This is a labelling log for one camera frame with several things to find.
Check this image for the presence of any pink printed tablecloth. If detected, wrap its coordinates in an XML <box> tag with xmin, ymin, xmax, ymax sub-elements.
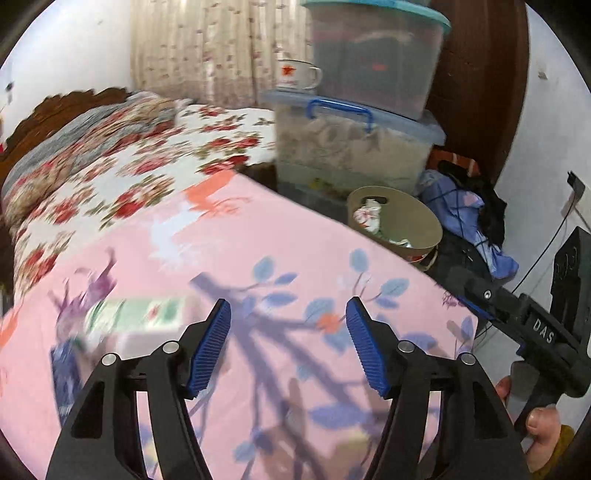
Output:
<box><xmin>0</xmin><ymin>168</ymin><xmax>478</xmax><ymax>480</ymax></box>

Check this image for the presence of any carved wooden headboard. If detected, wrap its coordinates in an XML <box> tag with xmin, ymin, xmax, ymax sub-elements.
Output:
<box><xmin>0</xmin><ymin>88</ymin><xmax>132</xmax><ymax>160</ymax></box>

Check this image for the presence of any blue patterned packet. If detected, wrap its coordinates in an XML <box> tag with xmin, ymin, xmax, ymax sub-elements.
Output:
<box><xmin>50</xmin><ymin>344</ymin><xmax>88</xmax><ymax>416</ymax></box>

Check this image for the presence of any storage box teal lid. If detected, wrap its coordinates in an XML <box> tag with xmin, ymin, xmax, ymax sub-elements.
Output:
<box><xmin>300</xmin><ymin>0</ymin><xmax>452</xmax><ymax>121</ymax></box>

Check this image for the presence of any blue cloth pile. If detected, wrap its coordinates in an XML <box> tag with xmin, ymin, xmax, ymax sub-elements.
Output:
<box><xmin>418</xmin><ymin>168</ymin><xmax>520</xmax><ymax>280</ymax></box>

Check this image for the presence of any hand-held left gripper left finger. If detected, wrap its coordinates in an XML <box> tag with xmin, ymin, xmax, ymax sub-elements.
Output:
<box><xmin>45</xmin><ymin>298</ymin><xmax>232</xmax><ymax>480</ymax></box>

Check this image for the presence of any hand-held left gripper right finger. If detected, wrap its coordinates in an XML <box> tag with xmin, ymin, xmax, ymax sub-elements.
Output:
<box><xmin>345</xmin><ymin>296</ymin><xmax>532</xmax><ymax>480</ymax></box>

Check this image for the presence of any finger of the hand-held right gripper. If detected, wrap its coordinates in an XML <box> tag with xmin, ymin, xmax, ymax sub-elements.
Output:
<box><xmin>445</xmin><ymin>267</ymin><xmax>532</xmax><ymax>344</ymax></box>

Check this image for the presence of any leaf patterned curtain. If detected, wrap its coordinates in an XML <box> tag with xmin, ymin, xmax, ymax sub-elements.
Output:
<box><xmin>129</xmin><ymin>0</ymin><xmax>319</xmax><ymax>109</ymax></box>

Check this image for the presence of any red striped cloth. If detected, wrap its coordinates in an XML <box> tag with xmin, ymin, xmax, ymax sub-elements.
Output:
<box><xmin>443</xmin><ymin>150</ymin><xmax>481</xmax><ymax>178</ymax></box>

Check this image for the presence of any person's right hand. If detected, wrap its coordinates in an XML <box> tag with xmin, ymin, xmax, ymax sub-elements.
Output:
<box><xmin>496</xmin><ymin>376</ymin><xmax>563</xmax><ymax>475</ymax></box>

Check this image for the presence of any black cloth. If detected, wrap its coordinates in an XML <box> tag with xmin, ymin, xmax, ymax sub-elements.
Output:
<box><xmin>434</xmin><ymin>159</ymin><xmax>509</xmax><ymax>296</ymax></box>

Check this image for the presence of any white floral bedsheet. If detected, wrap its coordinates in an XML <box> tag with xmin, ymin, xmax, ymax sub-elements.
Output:
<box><xmin>11</xmin><ymin>104</ymin><xmax>278</xmax><ymax>296</ymax></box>

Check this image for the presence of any floral quilt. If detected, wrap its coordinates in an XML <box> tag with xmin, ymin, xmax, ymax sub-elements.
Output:
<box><xmin>0</xmin><ymin>90</ymin><xmax>181</xmax><ymax>204</ymax></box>

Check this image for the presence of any clear storage box blue handle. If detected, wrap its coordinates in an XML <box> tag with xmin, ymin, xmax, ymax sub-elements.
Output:
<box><xmin>261</xmin><ymin>89</ymin><xmax>446</xmax><ymax>204</ymax></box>

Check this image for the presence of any dark brown door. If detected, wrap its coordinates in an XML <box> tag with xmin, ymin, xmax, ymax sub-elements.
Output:
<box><xmin>425</xmin><ymin>0</ymin><xmax>529</xmax><ymax>185</ymax></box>

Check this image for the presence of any beige wastebasket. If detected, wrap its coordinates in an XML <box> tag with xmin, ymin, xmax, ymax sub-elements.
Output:
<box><xmin>346</xmin><ymin>185</ymin><xmax>444</xmax><ymax>273</ymax></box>

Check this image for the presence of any wall socket with black plug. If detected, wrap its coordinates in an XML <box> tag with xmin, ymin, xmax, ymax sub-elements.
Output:
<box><xmin>567</xmin><ymin>170</ymin><xmax>591</xmax><ymax>213</ymax></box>

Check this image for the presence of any white enamel mug red star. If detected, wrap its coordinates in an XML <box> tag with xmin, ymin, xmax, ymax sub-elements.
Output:
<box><xmin>276</xmin><ymin>59</ymin><xmax>322</xmax><ymax>90</ymax></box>

